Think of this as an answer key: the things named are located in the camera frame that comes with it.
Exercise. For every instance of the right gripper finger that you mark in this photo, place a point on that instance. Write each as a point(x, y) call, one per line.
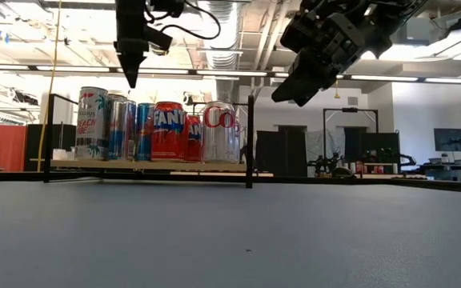
point(302, 84)

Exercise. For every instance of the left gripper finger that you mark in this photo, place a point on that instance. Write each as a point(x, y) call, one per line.
point(125, 60)
point(138, 60)

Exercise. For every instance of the blue silver Red Bull can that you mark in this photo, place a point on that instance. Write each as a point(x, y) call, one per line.
point(121, 128)
point(145, 132)

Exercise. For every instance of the tall white Celsius can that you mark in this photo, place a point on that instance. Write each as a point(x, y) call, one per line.
point(91, 124)

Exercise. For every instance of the red Fanta strawberry can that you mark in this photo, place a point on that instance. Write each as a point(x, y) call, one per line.
point(194, 140)
point(169, 132)

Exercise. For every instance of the silver Diet Coke can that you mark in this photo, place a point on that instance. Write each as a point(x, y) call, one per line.
point(219, 136)

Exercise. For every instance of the small background robot arm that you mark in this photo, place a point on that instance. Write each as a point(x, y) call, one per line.
point(326, 164)

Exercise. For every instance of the black cabinet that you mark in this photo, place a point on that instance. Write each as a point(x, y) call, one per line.
point(282, 150)

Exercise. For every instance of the long ceiling light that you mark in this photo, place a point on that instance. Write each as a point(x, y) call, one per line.
point(384, 78)
point(450, 80)

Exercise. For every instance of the grey ceiling unit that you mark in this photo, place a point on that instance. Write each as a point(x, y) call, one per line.
point(418, 30)

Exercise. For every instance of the orange red panel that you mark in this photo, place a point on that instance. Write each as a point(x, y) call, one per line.
point(6, 148)

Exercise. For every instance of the cluttered office desk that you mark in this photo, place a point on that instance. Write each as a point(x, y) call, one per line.
point(450, 166)

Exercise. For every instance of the blue grey table mat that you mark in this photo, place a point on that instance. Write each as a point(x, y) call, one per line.
point(214, 240)

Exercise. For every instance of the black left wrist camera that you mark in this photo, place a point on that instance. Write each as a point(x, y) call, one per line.
point(166, 6)

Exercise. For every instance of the thin black stand frame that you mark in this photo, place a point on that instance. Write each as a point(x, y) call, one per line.
point(350, 109)

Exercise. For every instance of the corrugated silver ceiling duct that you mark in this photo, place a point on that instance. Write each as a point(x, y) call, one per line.
point(222, 40)

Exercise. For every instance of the wooden shelf with black frame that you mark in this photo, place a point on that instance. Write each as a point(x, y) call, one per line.
point(154, 165)

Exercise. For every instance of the black wall monitor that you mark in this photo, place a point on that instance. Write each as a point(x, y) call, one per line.
point(451, 139)

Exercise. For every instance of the black metal table frame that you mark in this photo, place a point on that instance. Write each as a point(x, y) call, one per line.
point(434, 185)

